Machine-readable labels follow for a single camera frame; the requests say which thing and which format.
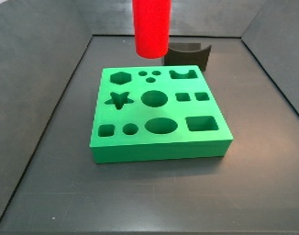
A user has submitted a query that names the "red cylinder peg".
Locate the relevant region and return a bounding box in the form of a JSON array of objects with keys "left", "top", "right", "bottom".
[{"left": 132, "top": 0, "right": 172, "bottom": 59}]

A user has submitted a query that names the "green shape-sorting block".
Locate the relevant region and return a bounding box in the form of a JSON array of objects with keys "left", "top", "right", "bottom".
[{"left": 89, "top": 65, "right": 232, "bottom": 163}]

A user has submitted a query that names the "black curved holder block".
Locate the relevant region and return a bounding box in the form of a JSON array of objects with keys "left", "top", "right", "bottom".
[{"left": 163, "top": 42, "right": 212, "bottom": 72}]

